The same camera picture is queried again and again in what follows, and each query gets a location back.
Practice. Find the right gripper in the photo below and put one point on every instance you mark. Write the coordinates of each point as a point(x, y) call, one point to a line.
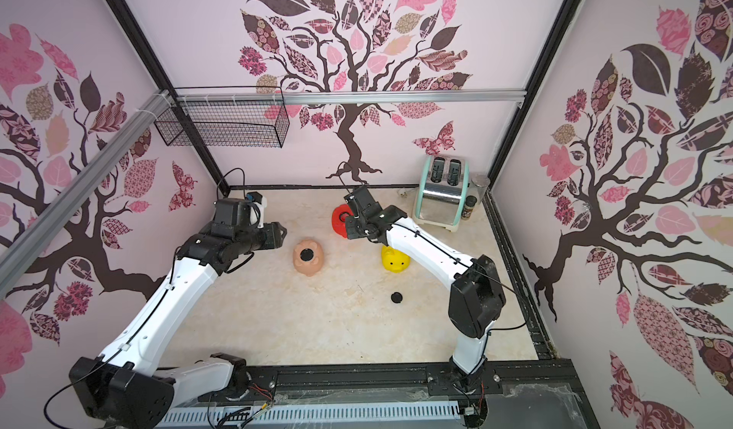
point(355, 223)

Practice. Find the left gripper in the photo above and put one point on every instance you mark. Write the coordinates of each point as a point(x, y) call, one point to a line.
point(276, 234)

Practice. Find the red piggy bank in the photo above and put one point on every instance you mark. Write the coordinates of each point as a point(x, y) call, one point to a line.
point(339, 218)

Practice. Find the yellow piggy bank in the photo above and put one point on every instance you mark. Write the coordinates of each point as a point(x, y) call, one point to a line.
point(393, 260)

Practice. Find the peach piggy bank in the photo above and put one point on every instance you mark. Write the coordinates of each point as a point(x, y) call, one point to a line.
point(308, 257)

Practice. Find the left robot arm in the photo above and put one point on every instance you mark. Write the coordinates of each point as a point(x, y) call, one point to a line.
point(124, 385)

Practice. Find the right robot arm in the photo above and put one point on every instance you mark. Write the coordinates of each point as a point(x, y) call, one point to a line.
point(476, 294)

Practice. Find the mint chrome toaster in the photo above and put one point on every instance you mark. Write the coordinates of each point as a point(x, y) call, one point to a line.
point(442, 192)

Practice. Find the glass jar behind toaster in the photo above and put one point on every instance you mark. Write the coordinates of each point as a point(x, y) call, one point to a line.
point(478, 186)

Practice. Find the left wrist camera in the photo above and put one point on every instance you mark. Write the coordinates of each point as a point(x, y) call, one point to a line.
point(235, 216)

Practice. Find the black wire basket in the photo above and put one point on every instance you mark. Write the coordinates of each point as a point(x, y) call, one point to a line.
point(227, 116)

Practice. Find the back aluminium rail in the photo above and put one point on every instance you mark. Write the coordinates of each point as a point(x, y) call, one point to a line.
point(489, 95)

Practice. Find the aluminium rail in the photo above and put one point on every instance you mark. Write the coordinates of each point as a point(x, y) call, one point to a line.
point(16, 261)
point(489, 95)

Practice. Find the white slotted cable duct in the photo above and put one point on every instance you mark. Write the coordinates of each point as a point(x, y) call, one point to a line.
point(425, 414)

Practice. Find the left aluminium rail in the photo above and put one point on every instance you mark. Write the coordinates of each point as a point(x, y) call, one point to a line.
point(16, 261)

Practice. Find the black base frame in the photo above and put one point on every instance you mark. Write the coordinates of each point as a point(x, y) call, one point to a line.
point(505, 394)

